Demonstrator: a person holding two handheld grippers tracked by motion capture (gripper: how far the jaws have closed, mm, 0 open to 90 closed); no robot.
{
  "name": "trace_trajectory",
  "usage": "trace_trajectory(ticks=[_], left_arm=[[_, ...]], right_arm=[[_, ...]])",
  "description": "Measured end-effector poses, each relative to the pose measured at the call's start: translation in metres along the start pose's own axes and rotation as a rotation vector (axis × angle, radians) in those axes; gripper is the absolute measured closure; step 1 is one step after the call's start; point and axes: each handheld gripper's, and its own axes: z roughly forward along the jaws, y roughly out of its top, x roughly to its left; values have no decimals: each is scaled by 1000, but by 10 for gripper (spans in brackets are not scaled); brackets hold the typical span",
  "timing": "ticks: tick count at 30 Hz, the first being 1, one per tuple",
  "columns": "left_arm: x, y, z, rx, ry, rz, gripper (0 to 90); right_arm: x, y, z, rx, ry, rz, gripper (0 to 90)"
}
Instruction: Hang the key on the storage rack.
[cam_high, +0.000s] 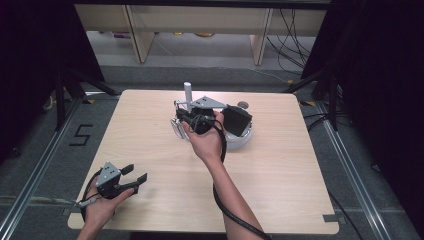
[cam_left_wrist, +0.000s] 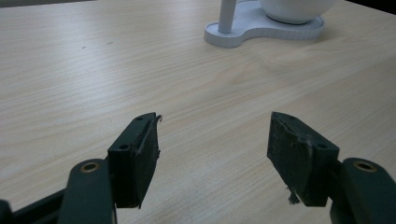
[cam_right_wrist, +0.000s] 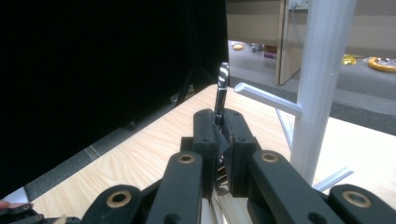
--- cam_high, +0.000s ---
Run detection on black wallet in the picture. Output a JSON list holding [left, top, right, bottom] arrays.
[[221, 104, 254, 138]]

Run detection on black floor cables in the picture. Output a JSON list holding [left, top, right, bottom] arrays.
[[265, 8, 318, 76]]

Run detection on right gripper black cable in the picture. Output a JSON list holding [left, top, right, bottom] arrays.
[[187, 114, 273, 240]]

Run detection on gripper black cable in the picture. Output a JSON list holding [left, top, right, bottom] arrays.
[[73, 167, 103, 223], [187, 114, 273, 240]]

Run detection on aluminium floor rail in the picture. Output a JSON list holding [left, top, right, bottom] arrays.
[[314, 100, 392, 240], [0, 96, 85, 240]]

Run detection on person's right hand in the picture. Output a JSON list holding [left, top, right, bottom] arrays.
[[180, 110, 228, 165]]

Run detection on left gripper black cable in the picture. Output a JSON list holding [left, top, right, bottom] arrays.
[[73, 167, 103, 223]]

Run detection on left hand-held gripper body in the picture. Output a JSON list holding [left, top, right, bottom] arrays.
[[95, 161, 123, 201]]

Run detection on person's left hand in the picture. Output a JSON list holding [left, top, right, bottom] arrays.
[[79, 187, 140, 232]]

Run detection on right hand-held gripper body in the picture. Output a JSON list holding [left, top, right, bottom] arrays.
[[179, 95, 228, 136]]

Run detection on white key stand with tray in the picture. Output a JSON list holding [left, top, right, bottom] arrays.
[[172, 81, 254, 150]]

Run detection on silver-rimmed white bowl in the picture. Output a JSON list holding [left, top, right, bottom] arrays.
[[218, 109, 254, 144]]

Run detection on white floor cable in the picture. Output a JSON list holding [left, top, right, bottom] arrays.
[[246, 65, 292, 85]]

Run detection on silver key fob with keyring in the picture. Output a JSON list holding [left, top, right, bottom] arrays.
[[170, 116, 189, 141]]

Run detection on beige desk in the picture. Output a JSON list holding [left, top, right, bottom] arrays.
[[73, 3, 328, 67]]

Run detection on black metal stand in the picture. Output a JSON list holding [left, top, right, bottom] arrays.
[[282, 66, 340, 132], [54, 64, 122, 132]]

